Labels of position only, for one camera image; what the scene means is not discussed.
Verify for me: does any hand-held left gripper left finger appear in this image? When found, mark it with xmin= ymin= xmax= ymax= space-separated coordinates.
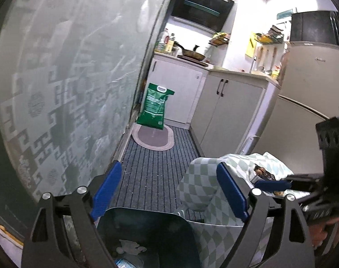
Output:
xmin=21 ymin=160 xmax=122 ymax=268

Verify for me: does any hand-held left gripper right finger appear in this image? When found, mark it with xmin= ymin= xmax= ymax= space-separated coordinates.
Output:
xmin=216 ymin=162 xmax=316 ymax=268

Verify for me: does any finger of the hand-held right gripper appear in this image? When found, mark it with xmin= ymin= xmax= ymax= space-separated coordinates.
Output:
xmin=254 ymin=174 xmax=323 ymax=192

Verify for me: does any dark green snack wrapper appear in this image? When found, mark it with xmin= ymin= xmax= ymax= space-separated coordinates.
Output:
xmin=252 ymin=165 xmax=276 ymax=182

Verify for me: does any white tissue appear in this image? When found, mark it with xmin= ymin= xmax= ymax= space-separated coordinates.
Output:
xmin=115 ymin=240 xmax=148 ymax=256

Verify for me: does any dark teal trash bin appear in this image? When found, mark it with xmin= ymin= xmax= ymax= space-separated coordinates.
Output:
xmin=97 ymin=207 xmax=200 ymax=268

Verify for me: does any blue white packet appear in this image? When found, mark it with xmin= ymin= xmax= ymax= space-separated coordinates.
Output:
xmin=115 ymin=258 xmax=144 ymax=268

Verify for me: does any person's right hand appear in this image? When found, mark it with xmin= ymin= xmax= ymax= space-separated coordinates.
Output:
xmin=309 ymin=211 xmax=339 ymax=250

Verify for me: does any beige fridge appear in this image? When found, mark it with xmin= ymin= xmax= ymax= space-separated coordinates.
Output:
xmin=253 ymin=40 xmax=339 ymax=175

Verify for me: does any oval grey floor mat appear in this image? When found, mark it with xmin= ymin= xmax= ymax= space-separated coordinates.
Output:
xmin=132 ymin=123 xmax=175 ymax=153

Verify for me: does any green rice bag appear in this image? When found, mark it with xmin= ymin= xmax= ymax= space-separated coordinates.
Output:
xmin=136 ymin=83 xmax=175 ymax=130

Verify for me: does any white kitchen cabinet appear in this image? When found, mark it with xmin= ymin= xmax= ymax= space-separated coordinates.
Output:
xmin=150 ymin=54 xmax=209 ymax=125

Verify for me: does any black microwave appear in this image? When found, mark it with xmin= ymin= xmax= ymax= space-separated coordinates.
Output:
xmin=291 ymin=10 xmax=339 ymax=46

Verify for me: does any black cooktop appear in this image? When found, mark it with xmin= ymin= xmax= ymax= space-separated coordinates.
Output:
xmin=177 ymin=55 xmax=209 ymax=67

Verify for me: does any yellow hanging board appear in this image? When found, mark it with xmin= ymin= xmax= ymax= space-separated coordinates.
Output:
xmin=245 ymin=32 xmax=260 ymax=58

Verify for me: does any frying pan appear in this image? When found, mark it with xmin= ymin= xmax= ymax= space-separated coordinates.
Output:
xmin=173 ymin=42 xmax=207 ymax=61

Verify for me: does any clear bottle with red label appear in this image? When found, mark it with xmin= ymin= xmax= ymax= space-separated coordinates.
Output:
xmin=158 ymin=29 xmax=170 ymax=52

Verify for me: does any yellow oil bottle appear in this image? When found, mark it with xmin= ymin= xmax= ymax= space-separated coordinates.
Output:
xmin=166 ymin=33 xmax=176 ymax=53

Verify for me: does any black range hood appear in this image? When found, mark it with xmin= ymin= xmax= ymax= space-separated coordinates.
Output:
xmin=169 ymin=0 xmax=235 ymax=32

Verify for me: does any grey cabinet with black handles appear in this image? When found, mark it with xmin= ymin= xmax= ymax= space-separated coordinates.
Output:
xmin=190 ymin=68 xmax=281 ymax=157

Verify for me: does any wire wall rack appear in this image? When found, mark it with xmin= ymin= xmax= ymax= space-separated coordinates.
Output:
xmin=254 ymin=25 xmax=284 ymax=45

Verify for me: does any wall spice rack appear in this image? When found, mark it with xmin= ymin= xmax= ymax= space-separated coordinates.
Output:
xmin=208 ymin=32 xmax=231 ymax=46

